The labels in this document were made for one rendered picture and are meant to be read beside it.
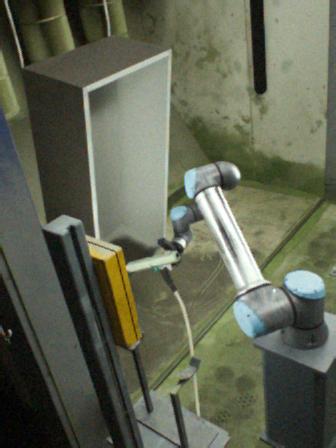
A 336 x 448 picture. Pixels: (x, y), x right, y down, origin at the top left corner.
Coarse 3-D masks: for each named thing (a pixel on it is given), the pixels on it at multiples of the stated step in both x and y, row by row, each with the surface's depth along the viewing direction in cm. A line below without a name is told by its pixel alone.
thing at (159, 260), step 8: (160, 256) 235; (168, 256) 231; (176, 256) 230; (128, 264) 246; (136, 264) 242; (144, 264) 239; (152, 264) 237; (160, 264) 236; (160, 272) 239; (168, 272) 240; (168, 280) 240; (176, 288) 243
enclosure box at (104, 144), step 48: (96, 48) 221; (144, 48) 223; (48, 96) 199; (96, 96) 245; (144, 96) 247; (48, 144) 215; (96, 144) 260; (144, 144) 264; (48, 192) 235; (96, 192) 276; (144, 192) 284; (144, 240) 299
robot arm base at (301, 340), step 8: (288, 328) 187; (296, 328) 184; (304, 328) 182; (312, 328) 182; (320, 328) 184; (328, 328) 190; (288, 336) 188; (296, 336) 185; (304, 336) 184; (312, 336) 184; (320, 336) 184; (328, 336) 189; (288, 344) 189; (296, 344) 186; (304, 344) 184; (312, 344) 184; (320, 344) 185
